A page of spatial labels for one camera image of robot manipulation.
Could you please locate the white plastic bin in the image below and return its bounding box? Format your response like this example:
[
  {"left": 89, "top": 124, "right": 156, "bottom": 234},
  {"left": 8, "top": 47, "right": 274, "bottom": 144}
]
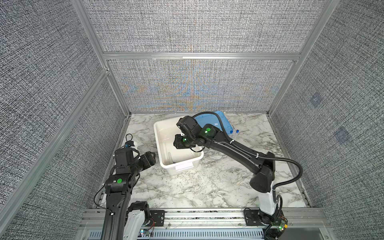
[{"left": 153, "top": 116, "right": 205, "bottom": 176}]

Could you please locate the blue plastic lid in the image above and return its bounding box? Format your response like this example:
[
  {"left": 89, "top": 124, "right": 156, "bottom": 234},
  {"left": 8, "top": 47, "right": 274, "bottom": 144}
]
[{"left": 194, "top": 111, "right": 234, "bottom": 136}]

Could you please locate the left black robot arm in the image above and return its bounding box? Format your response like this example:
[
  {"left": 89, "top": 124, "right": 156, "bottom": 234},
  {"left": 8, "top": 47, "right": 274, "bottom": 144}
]
[{"left": 101, "top": 140, "right": 156, "bottom": 240}]

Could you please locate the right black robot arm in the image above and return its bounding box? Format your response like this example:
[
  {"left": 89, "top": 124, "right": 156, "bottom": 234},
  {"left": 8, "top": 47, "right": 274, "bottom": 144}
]
[{"left": 174, "top": 112, "right": 303, "bottom": 226}]

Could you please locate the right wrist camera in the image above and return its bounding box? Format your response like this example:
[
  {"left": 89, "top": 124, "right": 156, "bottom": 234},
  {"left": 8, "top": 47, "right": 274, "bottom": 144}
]
[{"left": 176, "top": 116, "right": 202, "bottom": 138}]

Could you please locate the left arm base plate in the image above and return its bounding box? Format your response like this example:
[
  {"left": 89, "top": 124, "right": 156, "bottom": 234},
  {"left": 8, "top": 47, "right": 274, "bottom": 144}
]
[{"left": 122, "top": 209, "right": 166, "bottom": 228}]

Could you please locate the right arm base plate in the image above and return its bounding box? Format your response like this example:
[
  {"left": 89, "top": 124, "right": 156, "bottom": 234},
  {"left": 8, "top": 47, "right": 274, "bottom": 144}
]
[{"left": 243, "top": 208, "right": 288, "bottom": 227}]

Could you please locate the aluminium front rail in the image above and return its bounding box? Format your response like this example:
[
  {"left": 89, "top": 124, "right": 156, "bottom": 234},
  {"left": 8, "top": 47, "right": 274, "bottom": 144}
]
[{"left": 76, "top": 207, "right": 337, "bottom": 240}]

